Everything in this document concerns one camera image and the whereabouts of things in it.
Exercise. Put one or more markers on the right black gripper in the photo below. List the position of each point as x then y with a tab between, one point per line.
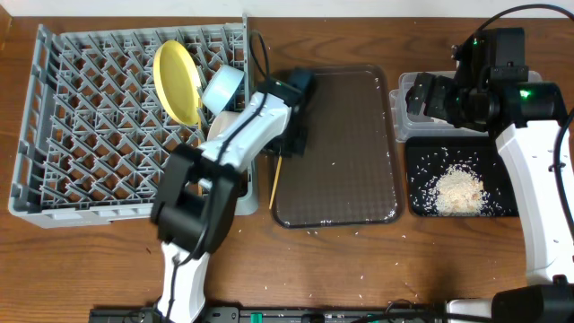
439	86

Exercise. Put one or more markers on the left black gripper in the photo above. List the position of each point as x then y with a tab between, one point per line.
298	139

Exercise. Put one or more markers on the light blue bowl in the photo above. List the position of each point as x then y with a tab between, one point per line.
221	88

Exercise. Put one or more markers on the yellow round plate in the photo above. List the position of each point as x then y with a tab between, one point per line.
177	83

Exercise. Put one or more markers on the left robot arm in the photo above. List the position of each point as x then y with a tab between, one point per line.
196	200

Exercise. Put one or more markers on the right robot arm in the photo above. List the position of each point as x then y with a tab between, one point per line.
491	92

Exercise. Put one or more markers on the pile of rice waste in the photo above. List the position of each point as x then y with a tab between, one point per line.
457	193

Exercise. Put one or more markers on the clear plastic bin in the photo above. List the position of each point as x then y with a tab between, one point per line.
407	125

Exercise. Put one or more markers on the dark brown serving tray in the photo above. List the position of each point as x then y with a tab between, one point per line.
349	173

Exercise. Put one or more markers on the black rectangular tray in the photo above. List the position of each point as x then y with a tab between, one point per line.
457	152

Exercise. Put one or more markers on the grey plastic dish rack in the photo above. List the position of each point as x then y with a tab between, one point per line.
94	137

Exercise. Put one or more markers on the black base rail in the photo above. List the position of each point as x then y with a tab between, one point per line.
398	311

